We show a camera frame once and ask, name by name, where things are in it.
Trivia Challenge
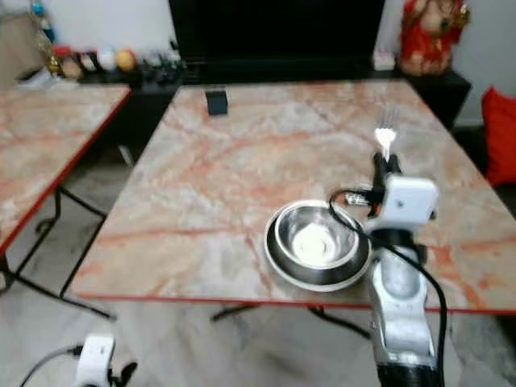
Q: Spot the steel fork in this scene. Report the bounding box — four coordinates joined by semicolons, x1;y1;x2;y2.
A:
374;109;402;160

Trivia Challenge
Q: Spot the steel bowl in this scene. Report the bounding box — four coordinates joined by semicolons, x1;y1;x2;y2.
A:
274;202;360;269

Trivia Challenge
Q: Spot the black low cabinet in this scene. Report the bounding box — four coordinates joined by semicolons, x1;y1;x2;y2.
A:
81;60;473;148

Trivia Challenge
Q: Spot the red cushion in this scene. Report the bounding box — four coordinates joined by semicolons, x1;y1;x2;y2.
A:
481;85;516;189

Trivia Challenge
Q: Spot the steel plate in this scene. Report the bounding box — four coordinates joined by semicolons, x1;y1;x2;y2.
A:
264;200;372;293

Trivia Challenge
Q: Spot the small marble pattern table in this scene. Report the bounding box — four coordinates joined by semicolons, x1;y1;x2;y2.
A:
0;83;131;321

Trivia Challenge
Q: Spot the red and gold statue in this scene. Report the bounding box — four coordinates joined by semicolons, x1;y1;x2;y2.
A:
398;0;473;78

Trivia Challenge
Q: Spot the beige chair back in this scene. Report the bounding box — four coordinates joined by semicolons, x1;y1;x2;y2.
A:
0;11;47;88

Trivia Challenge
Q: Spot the large marble pattern table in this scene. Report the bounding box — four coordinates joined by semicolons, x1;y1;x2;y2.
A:
66;78;516;339

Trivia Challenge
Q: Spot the black television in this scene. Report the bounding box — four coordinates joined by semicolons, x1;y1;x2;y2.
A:
168;0;387;63

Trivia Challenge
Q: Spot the small black box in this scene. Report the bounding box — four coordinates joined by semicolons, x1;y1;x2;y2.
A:
206;89;229;117

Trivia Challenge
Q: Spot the hanging bead decoration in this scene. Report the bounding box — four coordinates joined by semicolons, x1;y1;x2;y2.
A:
29;0;59;75

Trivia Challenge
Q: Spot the white ball ornament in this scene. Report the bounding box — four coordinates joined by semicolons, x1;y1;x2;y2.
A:
96;50;117;73

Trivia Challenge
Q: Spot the orange ball ornament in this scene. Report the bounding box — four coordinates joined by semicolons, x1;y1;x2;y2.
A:
114;49;137;73

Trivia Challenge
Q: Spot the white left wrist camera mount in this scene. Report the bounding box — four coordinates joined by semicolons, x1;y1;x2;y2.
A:
76;334;116;387

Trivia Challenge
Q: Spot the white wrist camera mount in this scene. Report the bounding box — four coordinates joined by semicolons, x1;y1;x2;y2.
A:
76;334;116;387
376;175;441;235

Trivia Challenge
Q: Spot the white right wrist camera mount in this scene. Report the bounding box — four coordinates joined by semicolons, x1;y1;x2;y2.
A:
376;175;441;235

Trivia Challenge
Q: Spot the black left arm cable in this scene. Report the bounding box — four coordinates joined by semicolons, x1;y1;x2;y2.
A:
19;344;84;387

